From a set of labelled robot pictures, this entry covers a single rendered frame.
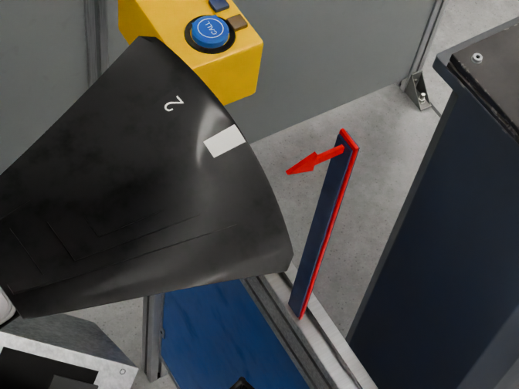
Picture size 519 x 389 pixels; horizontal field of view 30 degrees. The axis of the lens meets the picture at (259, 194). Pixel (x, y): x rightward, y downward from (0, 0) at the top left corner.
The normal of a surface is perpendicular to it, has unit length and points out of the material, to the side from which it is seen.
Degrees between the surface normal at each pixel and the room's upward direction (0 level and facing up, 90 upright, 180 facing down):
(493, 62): 2
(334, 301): 0
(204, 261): 21
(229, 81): 90
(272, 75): 90
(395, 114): 0
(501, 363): 90
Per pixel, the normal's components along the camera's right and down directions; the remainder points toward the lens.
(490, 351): -0.20, 0.80
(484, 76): 0.13, -0.52
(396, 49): 0.51, 0.74
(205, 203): 0.31, -0.32
